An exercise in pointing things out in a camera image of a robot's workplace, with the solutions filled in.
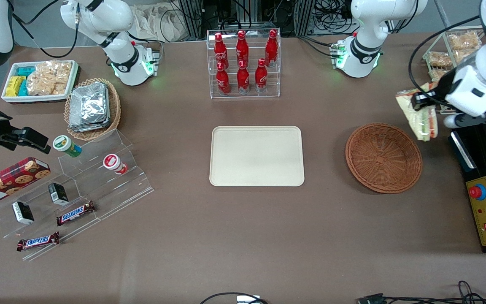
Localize plastic sandwich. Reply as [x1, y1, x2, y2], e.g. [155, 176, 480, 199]
[396, 82, 439, 142]

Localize white rectangular snack tray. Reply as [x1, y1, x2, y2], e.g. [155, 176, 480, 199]
[1, 60, 79, 104]

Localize brown wicker basket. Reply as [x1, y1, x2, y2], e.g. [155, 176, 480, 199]
[345, 122, 424, 194]

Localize light wicker basket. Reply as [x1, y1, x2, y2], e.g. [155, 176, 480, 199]
[64, 78, 122, 141]

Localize beige plastic tray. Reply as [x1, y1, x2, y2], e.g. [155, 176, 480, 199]
[209, 125, 305, 187]

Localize green lidded snack cup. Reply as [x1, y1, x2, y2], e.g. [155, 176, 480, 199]
[53, 135, 82, 158]

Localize red Walkers cookie box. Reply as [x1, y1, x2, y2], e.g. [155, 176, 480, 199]
[0, 157, 51, 209]

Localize yellow snack pack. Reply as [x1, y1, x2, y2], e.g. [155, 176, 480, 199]
[5, 76, 26, 97]

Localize clear rice cracker bag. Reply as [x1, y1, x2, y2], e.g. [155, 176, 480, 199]
[27, 60, 73, 96]

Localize small black box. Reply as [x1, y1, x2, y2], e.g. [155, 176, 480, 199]
[12, 201, 35, 225]
[48, 182, 70, 206]

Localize silver foil packs stack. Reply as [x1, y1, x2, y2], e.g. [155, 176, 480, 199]
[68, 82, 111, 133]

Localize black control box yellow panel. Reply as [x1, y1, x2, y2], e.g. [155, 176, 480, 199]
[449, 122, 486, 254]

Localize red lidded snack cup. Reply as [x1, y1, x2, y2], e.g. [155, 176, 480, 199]
[103, 154, 128, 175]

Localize Snickers chocolate bar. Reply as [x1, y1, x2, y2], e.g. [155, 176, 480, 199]
[16, 231, 60, 252]
[56, 201, 96, 226]

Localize clear acrylic stepped display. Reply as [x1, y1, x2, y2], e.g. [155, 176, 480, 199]
[0, 129, 155, 261]

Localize clear acrylic bottle rack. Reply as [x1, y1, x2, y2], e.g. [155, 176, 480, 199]
[206, 28, 281, 99]

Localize red cola bottle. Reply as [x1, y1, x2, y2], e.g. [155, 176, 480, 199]
[237, 60, 251, 95]
[214, 33, 229, 70]
[254, 58, 268, 93]
[265, 29, 279, 68]
[216, 62, 231, 96]
[235, 30, 249, 68]

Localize beige crumpled cloth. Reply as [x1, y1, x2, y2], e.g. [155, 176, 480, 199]
[132, 3, 185, 43]

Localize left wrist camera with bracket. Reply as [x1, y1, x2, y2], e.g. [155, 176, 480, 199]
[443, 103, 486, 129]

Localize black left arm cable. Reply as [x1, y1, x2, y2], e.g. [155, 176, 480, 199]
[408, 16, 481, 108]

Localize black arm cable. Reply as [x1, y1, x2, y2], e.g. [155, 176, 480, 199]
[408, 16, 481, 108]
[10, 0, 80, 59]

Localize white wire rack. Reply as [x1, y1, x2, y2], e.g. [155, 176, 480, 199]
[422, 25, 486, 115]

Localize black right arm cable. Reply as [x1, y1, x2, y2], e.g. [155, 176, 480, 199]
[10, 0, 80, 59]

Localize black cable bundle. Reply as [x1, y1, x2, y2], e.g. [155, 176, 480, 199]
[313, 0, 356, 35]

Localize aluminium frame profile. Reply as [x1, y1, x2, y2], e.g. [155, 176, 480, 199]
[294, 0, 315, 37]
[179, 0, 204, 41]

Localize black cables with connector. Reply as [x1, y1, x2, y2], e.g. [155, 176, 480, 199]
[356, 280, 486, 304]

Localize black cable with white plug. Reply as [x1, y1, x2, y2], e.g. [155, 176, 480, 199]
[200, 292, 270, 304]

